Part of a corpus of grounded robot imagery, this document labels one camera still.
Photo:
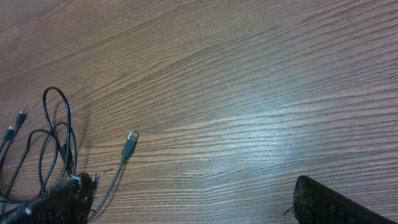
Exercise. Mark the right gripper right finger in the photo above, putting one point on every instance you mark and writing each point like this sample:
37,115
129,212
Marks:
315,203

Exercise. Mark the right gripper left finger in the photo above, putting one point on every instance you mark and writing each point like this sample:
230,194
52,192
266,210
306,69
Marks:
68,202

